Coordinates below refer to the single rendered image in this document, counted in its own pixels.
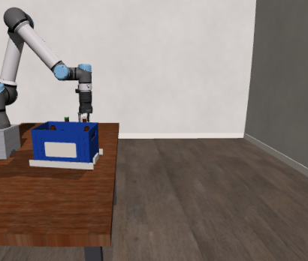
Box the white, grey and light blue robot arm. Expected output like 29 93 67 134
0 7 92 129

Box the blue plastic crate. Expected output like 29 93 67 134
34 121 99 163

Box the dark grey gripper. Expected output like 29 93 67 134
75 83 92 122

